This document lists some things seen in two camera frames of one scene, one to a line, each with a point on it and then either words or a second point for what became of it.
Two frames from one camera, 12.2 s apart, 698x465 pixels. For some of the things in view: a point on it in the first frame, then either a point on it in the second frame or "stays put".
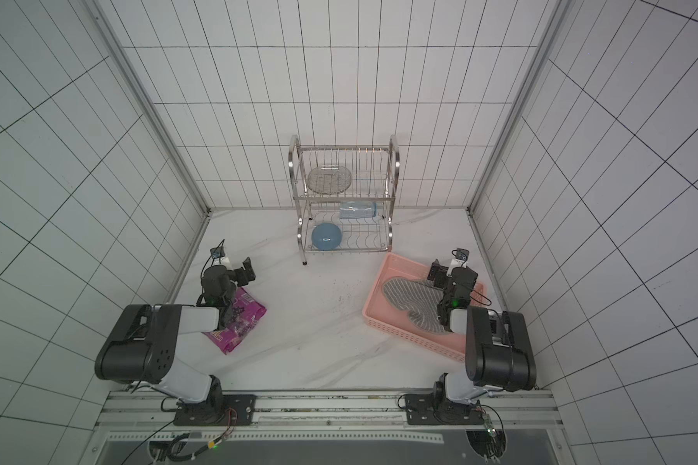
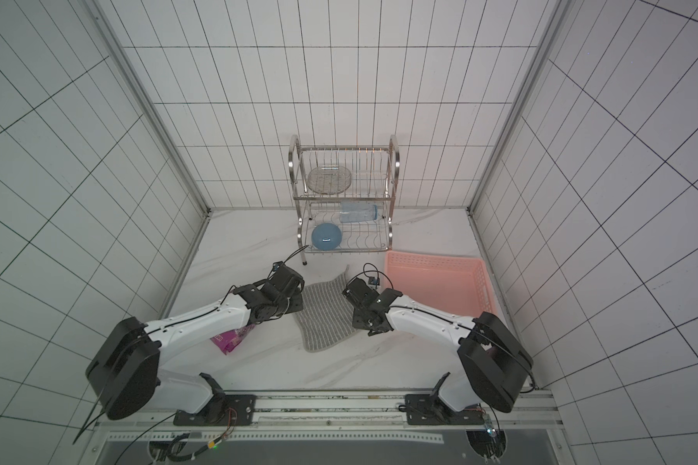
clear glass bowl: (329, 179) stays put
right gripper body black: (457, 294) to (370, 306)
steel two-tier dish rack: (343, 197) stays put
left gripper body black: (232, 290) to (289, 305)
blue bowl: (327, 236) stays put
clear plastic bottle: (358, 209) stays put
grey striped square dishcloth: (420, 299) to (327, 316)
